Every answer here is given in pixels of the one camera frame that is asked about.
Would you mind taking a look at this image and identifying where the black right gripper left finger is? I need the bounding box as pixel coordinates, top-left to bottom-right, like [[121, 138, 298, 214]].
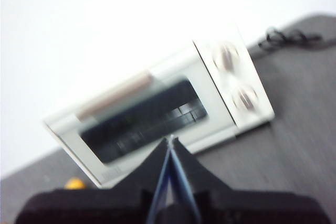
[[15, 137, 171, 224]]

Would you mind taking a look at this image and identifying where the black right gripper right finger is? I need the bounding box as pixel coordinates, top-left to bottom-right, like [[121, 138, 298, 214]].
[[171, 137, 332, 224]]

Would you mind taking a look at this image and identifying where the round white oven knob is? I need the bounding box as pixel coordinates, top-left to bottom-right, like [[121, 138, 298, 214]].
[[211, 40, 241, 74], [230, 82, 259, 113]]

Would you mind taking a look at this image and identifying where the white toaster oven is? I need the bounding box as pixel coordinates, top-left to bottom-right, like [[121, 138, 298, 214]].
[[43, 26, 275, 189]]

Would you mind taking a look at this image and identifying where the yellow toy corn cob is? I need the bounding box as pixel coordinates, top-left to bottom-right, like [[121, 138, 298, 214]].
[[64, 178, 86, 190]]

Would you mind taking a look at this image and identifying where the black oven power cable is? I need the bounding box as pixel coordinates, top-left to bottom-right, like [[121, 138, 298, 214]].
[[258, 26, 336, 51]]

